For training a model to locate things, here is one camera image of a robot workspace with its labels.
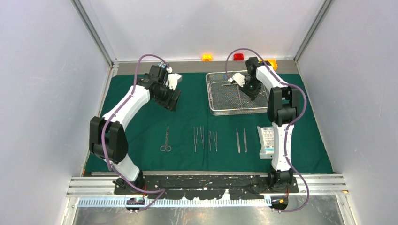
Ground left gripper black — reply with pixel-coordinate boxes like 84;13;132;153
153;82;181;111

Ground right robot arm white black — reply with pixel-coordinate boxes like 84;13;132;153
240;57;301;192

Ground steel scissors blade pair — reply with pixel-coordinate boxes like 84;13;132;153
160;126;172;152

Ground yellow toy block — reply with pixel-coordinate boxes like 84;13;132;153
265;59;278;71

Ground small blue black toy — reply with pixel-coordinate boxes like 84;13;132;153
157;61;167;68

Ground red toy brick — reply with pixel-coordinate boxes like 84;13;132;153
233;53;244;61

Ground aluminium frame rail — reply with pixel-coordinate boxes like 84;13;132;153
66;174;349;197

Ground orange toy brick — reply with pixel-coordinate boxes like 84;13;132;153
201;54;213;61

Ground steel spatula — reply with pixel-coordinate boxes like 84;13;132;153
200;126;205;149

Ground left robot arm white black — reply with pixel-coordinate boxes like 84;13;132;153
89;65;182;194

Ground long steel forceps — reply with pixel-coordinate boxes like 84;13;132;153
193;127;199;152

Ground steel scalpel handle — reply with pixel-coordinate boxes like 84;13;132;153
243;128;247;153
236;129;241;153

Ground metal mesh tray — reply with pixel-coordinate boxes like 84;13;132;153
205;71;269;116

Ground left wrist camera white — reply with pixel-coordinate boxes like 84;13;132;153
166;73;182;90

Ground thin steel tweezers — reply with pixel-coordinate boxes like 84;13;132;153
213;132;218;151

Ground white paper packet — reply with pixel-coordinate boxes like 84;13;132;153
257;126;274;159

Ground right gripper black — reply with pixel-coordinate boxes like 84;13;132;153
238;77;261;100

